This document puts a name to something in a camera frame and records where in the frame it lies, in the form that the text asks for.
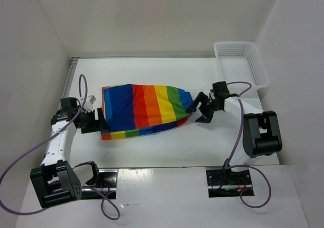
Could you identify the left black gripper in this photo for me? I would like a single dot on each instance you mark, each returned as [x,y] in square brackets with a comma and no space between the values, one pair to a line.
[94,126]

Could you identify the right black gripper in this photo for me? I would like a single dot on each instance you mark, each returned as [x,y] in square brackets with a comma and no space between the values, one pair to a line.
[206,116]

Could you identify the rainbow striped shorts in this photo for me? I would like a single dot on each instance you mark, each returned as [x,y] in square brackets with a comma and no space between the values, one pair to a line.
[136,110]

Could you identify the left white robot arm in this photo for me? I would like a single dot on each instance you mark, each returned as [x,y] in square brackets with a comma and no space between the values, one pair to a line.
[55,181]

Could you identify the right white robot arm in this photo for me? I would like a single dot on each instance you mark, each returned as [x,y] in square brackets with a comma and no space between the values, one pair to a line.
[259,133]

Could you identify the white plastic basket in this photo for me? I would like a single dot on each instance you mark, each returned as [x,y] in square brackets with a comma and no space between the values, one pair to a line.
[241,61]

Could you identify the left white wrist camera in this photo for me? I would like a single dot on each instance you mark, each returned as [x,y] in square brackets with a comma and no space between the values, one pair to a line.
[90,100]

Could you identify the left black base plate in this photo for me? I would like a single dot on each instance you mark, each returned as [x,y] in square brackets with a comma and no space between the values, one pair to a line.
[106,185]

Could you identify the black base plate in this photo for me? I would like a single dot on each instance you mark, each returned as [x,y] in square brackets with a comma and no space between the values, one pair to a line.
[226,183]
[106,185]

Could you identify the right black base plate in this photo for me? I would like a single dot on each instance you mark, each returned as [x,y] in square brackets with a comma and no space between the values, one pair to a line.
[226,183]

